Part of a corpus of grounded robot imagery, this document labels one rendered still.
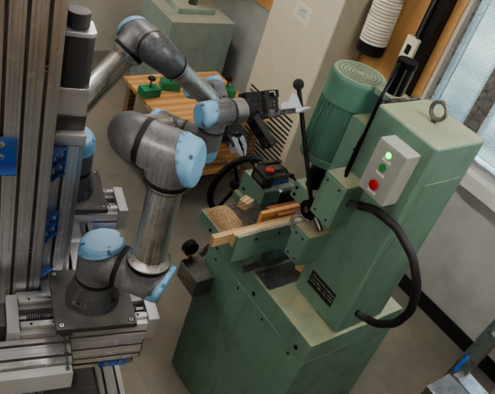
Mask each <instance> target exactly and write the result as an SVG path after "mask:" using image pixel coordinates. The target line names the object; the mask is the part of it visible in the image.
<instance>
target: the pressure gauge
mask: <svg viewBox="0 0 495 394"><path fill-rule="evenodd" d="M198 249H199V245H198V244H197V242H196V241H195V239H193V238H191V239H189V240H187V241H185V242H184V243H183V244H182V246H181V250H182V251H183V253H184V254H185V255H186V256H188V259H191V258H192V256H193V254H195V253H196V252H197V251H198Z"/></svg>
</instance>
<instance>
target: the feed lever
mask: <svg viewBox="0 0 495 394"><path fill-rule="evenodd" d="M292 86H293V87H294V88H295V89H296V90H297V95H298V98H299V101H300V104H301V106H302V107H303V98H302V91H301V89H303V87H304V82H303V80H301V79H295V80H294V81H293V83H292ZM300 126H301V133H302V140H303V154H304V161H305V168H306V176H307V190H308V197H309V199H306V200H303V201H302V202H301V204H300V212H301V213H302V215H303V217H304V218H306V219H311V218H313V219H314V223H315V224H316V227H317V230H318V231H320V232H321V231H322V230H323V228H322V226H321V222H320V221H319V219H318V218H317V217H316V216H315V215H314V214H313V213H312V212H311V211H310V208H311V206H312V204H313V202H314V199H315V198H313V191H312V184H311V176H310V163H309V155H308V148H307V134H306V127H305V119H304V113H300Z"/></svg>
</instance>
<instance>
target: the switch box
mask: <svg viewBox="0 0 495 394"><path fill-rule="evenodd" d="M387 152H391V153H392V155H393V157H392V159H387V158H386V153H387ZM383 156H384V157H385V158H386V159H387V160H388V161H390V162H391V164H390V165H388V164H387V163H386V162H385V161H384V160H383V159H382V157H383ZM420 158H421V156H420V155H419V154H418V153H417V152H415V151H414V150H413V149H412V148H411V147H410V146H409V145H407V144H406V143H405V142H404V141H402V140H401V139H400V138H398V137H397V136H396V135H390V136H385V137H381V138H380V140H379V142H378V144H377V146H376V148H375V151H374V152H373V154H372V156H371V158H370V160H369V163H368V165H367V167H366V169H365V171H364V173H363V175H362V177H361V179H360V181H359V183H358V185H359V186H360V187H361V188H363V189H364V190H365V191H366V192H367V193H368V194H369V195H370V196H371V197H372V198H373V199H374V200H375V201H376V202H377V203H378V204H379V205H380V206H388V205H391V204H394V203H396V202H397V200H398V198H399V197H400V194H401V193H402V191H403V189H404V187H405V185H406V184H407V182H408V180H409V178H410V176H411V175H412V173H413V171H414V168H415V167H416V166H417V164H418V161H419V160H420ZM381 163H384V164H385V165H386V172H384V173H382V172H381V171H380V170H379V165H380V164H381ZM376 170H378V171H379V172H381V173H382V174H383V175H384V178H382V177H381V176H379V175H378V174H377V173H376V172H375V171H376ZM371 179H375V180H376V181H377V182H378V188H377V189H376V190H374V192H375V195H373V194H372V193H371V192H370V191H368V190H367V188H368V187H369V185H368V183H369V181H370V180H371Z"/></svg>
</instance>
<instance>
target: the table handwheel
mask: <svg viewBox="0 0 495 394"><path fill-rule="evenodd" d="M261 161H265V160H264V159H263V158H261V157H259V156H255V155H248V156H241V157H239V158H237V159H234V160H232V161H231V162H229V163H227V164H226V165H225V166H224V167H222V168H221V169H220V170H219V171H218V172H217V173H216V175H215V176H214V177H213V179H212V181H211V182H210V185H209V187H208V189H207V193H206V202H207V205H208V207H209V208H213V207H215V206H223V205H224V204H225V202H226V201H227V200H228V199H229V198H230V197H231V196H232V194H233V191H234V190H236V189H239V185H240V183H241V180H242V178H241V177H239V173H238V167H237V166H239V165H241V164H243V163H250V162H252V163H258V162H261ZM232 169H233V170H234V174H235V177H234V178H233V179H232V180H231V181H230V184H229V187H230V188H231V191H230V192H229V193H228V194H227V195H226V196H225V197H224V198H223V199H222V200H221V202H220V203H219V204H218V205H216V204H215V203H214V200H213V194H214V191H215V189H216V187H217V185H218V183H219V182H220V180H221V179H222V178H223V177H224V175H225V174H227V173H228V172H229V171H230V170H232Z"/></svg>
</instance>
